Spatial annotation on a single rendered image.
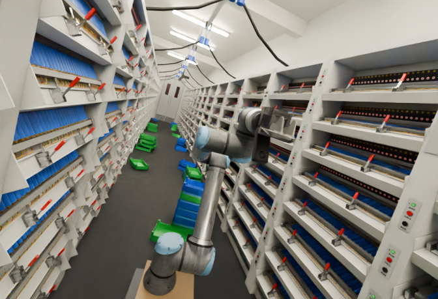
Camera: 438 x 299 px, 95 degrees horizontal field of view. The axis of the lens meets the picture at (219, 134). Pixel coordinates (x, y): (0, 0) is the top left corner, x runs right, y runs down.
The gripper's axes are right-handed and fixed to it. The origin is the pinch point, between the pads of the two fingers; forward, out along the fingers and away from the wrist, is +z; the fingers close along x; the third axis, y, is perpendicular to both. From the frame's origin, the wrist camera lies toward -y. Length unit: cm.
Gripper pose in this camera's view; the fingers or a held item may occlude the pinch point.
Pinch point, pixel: (288, 141)
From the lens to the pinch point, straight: 51.4
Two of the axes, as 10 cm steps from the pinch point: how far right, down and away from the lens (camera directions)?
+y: 2.8, -9.5, -1.4
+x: 9.5, 2.5, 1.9
